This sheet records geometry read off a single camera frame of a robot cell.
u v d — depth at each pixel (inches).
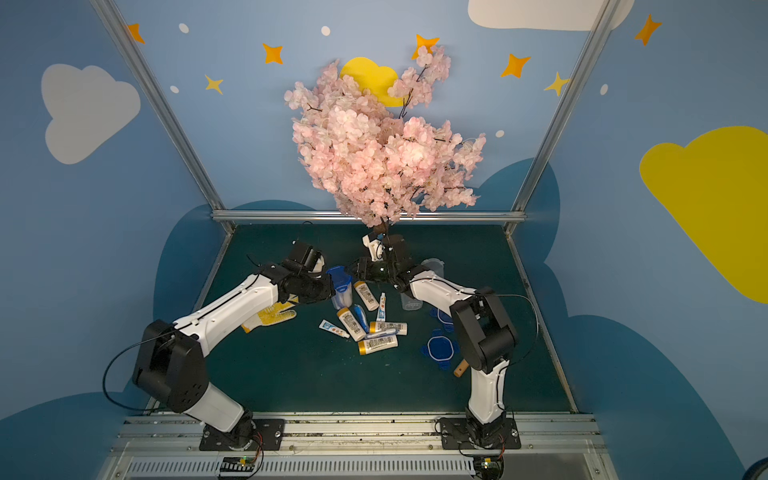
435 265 40.3
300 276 26.6
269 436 29.0
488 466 28.9
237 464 28.8
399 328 35.9
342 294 34.9
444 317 30.5
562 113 34.2
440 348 34.9
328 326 36.7
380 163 28.6
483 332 19.9
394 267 29.0
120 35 28.3
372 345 34.7
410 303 37.3
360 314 37.7
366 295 39.0
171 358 18.8
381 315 37.7
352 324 36.6
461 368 33.0
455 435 29.1
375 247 33.0
